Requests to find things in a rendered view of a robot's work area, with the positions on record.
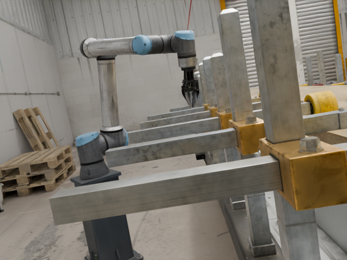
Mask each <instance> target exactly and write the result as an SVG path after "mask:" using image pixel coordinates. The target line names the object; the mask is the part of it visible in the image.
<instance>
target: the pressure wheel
mask: <svg viewBox="0 0 347 260"><path fill-rule="evenodd" d="M304 102H309V103H310V107H311V109H312V111H311V114H310V115H314V114H318V113H324V112H330V111H335V110H338V102H337V99H336V97H335V95H334V94H333V93H332V92H331V91H329V90H327V91H321V92H315V93H310V94H307V95H306V96H305V99H304ZM306 116H308V115H306Z"/></svg>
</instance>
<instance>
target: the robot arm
mask: <svg viewBox="0 0 347 260"><path fill-rule="evenodd" d="M80 51H81V53H82V55H83V56H84V57H86V58H96V59H97V65H98V77H99V88H100V100H101V111H102V123H103V125H102V126H101V128H100V133H98V132H97V131H95V132H90V133H85V134H82V135H80V136H78V137H76V147H77V152H78V157H79V160H80V165H81V169H80V179H81V180H90V179H94V178H99V177H102V176H105V175H107V174H109V173H110V171H109V168H108V166H107V165H106V163H105V161H104V157H103V156H105V152H106V151H107V150H108V149H112V148H118V147H124V146H128V144H129V141H128V140H129V138H128V134H127V132H126V131H125V129H123V127H122V126H121V125H120V124H119V110H118V96H117V82H116V68H115V57H116V56H117V55H150V54H167V53H177V55H178V64H179V67H180V68H181V71H184V80H182V81H183V82H182V83H183V86H181V88H182V89H181V91H182V94H183V96H184V98H185V100H186V101H187V103H188V105H189V106H190V104H189V102H188V100H187V98H186V96H185V94H186V95H187V97H188V99H189V101H190V103H191V99H190V96H191V94H190V93H189V92H190V91H192V96H193V98H192V101H193V103H191V105H192V107H193V108H194V107H195V105H196V103H197V99H198V94H199V84H198V79H197V78H194V72H193V71H194V69H196V65H197V59H198V58H196V47H195V37H194V32H193V31H192V30H181V31H176V32H175V34H171V35H138V36H136V37H125V38H114V39H111V38H95V39H94V38H87V39H84V40H83V41H82V42H81V44H80Z"/></svg>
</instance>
